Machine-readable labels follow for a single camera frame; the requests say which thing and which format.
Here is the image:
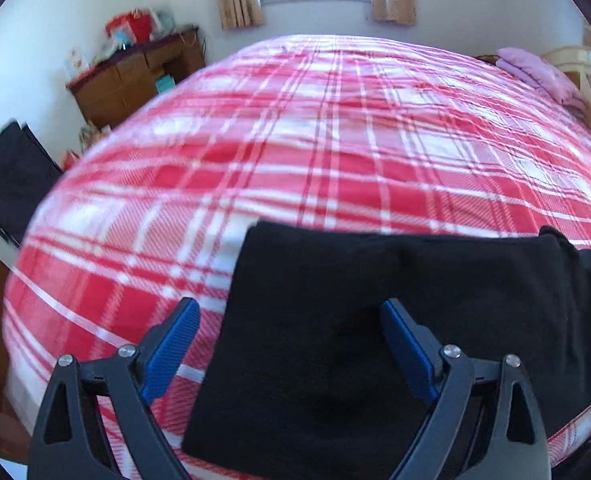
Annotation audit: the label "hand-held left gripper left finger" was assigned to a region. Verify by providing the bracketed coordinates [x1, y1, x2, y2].
[28, 297, 201, 480]

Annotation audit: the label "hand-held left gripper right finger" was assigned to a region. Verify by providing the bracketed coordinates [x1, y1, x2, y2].
[379, 298, 551, 480]

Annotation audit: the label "black pants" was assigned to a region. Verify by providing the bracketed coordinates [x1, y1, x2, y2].
[182, 220, 591, 478]

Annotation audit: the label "patterned shopping bag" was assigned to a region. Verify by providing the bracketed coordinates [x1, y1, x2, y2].
[78, 122, 111, 153]

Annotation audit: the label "red plaid bed sheet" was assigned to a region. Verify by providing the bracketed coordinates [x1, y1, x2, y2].
[2, 35, 591, 476]

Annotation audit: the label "brown wooden desk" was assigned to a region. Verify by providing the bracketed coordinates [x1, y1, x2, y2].
[66, 27, 207, 131]

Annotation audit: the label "pink folded blanket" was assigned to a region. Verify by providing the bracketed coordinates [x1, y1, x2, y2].
[495, 47, 587, 111]

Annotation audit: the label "red gift bag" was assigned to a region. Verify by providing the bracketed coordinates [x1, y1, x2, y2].
[105, 8, 153, 43]

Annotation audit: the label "white paper bag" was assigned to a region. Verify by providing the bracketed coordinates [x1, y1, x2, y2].
[150, 10, 176, 36]

